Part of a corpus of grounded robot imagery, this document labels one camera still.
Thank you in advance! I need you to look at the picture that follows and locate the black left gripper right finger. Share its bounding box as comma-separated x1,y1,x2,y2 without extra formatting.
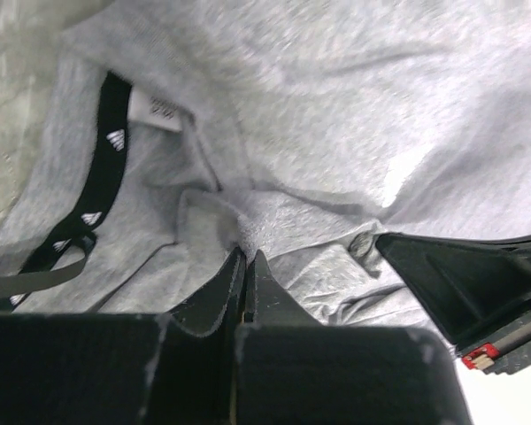
243,251,320,327

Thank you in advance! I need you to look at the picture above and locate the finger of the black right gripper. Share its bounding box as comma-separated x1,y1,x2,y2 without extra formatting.
375,233,531,350

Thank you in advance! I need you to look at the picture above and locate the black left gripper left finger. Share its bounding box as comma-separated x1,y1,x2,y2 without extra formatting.
170,248,246,338

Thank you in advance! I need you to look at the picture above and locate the grey t-shirt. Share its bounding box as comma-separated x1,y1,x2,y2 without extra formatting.
0,1,531,327

